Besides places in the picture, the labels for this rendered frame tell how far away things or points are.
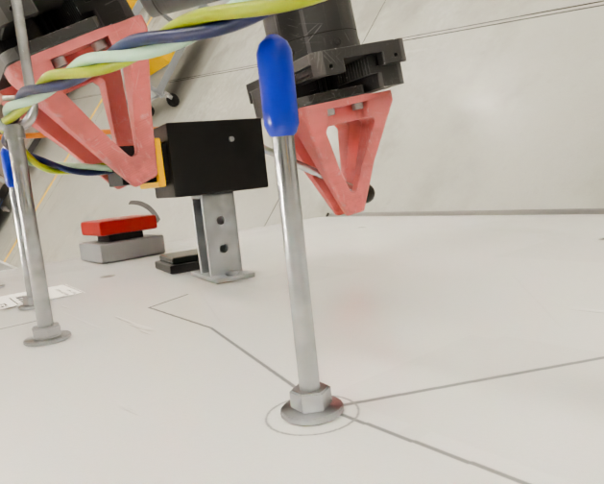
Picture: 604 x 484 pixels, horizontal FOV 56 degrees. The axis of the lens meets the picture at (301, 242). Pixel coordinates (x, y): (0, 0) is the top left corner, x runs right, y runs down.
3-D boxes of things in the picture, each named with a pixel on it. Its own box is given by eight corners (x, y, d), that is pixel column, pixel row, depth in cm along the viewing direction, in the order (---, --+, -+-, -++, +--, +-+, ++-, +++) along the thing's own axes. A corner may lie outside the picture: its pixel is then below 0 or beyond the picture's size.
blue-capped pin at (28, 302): (50, 306, 30) (24, 142, 29) (18, 312, 30) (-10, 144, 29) (47, 302, 32) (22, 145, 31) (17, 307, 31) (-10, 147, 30)
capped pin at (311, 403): (269, 423, 13) (224, 36, 12) (297, 397, 15) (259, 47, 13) (329, 429, 13) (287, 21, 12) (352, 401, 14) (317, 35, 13)
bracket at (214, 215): (255, 276, 33) (245, 189, 32) (216, 283, 32) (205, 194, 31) (226, 268, 37) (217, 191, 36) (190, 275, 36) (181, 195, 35)
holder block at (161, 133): (269, 186, 33) (261, 117, 33) (175, 198, 31) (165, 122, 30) (241, 188, 37) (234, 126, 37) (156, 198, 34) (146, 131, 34)
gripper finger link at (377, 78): (341, 229, 33) (304, 66, 32) (287, 225, 40) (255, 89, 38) (430, 200, 36) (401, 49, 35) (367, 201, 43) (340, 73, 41)
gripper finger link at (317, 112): (328, 229, 35) (293, 72, 33) (278, 224, 41) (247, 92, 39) (416, 200, 38) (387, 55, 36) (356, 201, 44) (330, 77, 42)
